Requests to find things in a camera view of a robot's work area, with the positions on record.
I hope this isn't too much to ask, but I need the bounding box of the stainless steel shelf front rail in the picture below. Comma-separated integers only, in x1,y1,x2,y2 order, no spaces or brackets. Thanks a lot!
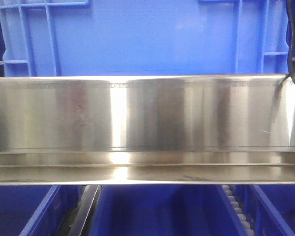
0,74,295,185

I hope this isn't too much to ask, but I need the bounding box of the white roller track right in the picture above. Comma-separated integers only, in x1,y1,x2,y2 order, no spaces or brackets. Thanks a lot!
222,184,255,236

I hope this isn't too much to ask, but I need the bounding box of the blue bin lower right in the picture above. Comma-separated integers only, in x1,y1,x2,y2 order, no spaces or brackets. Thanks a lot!
233,184,295,236

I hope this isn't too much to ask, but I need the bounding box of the blue bin lower middle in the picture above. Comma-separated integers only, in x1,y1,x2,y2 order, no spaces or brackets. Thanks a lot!
89,184,247,236

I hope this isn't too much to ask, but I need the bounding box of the black cable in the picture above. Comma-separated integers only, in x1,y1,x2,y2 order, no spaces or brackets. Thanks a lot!
284,0,295,94

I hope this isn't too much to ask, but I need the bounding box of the steel divider rail left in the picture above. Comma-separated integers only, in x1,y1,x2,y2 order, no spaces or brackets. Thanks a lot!
58,185,101,236

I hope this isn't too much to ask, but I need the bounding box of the blue bin lower left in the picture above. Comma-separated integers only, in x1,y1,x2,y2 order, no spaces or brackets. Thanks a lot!
0,185,84,236

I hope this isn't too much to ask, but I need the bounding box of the light blue plastic bin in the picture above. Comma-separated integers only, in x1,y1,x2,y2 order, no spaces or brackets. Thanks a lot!
0,0,288,77

